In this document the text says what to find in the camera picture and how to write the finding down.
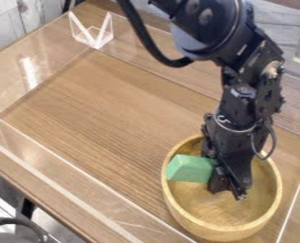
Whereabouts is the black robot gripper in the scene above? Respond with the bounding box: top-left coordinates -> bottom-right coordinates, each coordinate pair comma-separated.
201,61 -> 284,200

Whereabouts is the green rectangular block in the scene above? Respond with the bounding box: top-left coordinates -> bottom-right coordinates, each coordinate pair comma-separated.
164,154 -> 216,183

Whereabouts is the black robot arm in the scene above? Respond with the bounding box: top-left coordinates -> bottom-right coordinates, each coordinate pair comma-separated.
151,0 -> 284,200

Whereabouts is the brown wooden bowl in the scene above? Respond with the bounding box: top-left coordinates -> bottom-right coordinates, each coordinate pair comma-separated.
161,135 -> 283,242

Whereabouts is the black table leg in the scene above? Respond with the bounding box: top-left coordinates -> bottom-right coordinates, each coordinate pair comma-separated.
16,197 -> 36,219

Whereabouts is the clear acrylic tray wall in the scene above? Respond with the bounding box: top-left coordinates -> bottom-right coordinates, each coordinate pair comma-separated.
0,119 -> 195,243

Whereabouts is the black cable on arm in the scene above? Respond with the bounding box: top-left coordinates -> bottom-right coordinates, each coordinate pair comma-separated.
115,0 -> 193,68

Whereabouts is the black cable lower left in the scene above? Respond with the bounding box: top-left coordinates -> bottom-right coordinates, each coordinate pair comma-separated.
0,217 -> 48,243

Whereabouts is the clear acrylic corner bracket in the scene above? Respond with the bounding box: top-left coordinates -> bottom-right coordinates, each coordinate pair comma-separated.
67,11 -> 112,49

